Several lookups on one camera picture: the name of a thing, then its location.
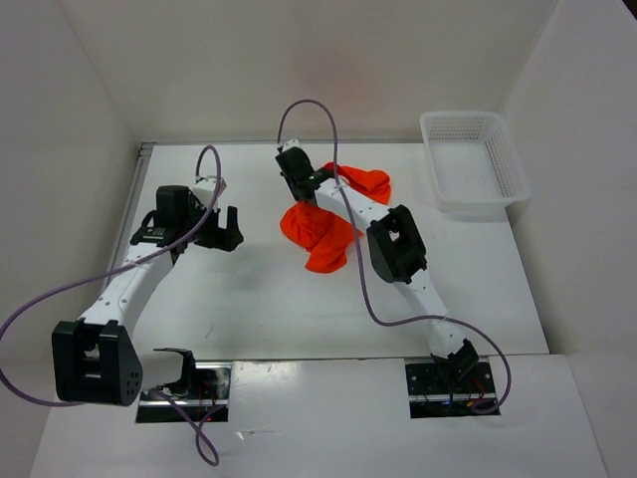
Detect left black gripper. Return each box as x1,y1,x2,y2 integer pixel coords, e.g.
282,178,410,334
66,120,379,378
181,197,244,252

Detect orange shorts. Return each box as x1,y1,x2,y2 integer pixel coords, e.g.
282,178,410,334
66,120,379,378
280,165,391,274

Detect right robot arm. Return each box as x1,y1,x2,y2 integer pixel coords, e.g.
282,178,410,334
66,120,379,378
276,141,479,391

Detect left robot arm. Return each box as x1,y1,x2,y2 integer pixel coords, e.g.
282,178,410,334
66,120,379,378
52,176,243,406

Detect white plastic basket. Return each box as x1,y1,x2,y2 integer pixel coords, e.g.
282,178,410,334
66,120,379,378
419,111,531,216

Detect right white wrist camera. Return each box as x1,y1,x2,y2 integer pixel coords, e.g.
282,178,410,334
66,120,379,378
280,138,302,151

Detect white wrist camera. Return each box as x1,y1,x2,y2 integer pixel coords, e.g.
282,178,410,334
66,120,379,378
192,175,227,209
280,138,302,151

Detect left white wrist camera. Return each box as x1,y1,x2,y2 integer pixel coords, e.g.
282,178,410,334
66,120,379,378
192,175,227,209

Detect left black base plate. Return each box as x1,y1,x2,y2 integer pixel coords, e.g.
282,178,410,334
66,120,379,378
135,361,233,424

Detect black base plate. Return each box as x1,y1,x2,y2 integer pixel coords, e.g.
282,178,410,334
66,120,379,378
404,358,499,419
135,361,233,424

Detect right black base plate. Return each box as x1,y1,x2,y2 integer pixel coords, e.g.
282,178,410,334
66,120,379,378
404,358,499,419

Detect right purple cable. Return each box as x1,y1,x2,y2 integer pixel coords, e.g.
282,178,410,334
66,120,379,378
277,100,514,415

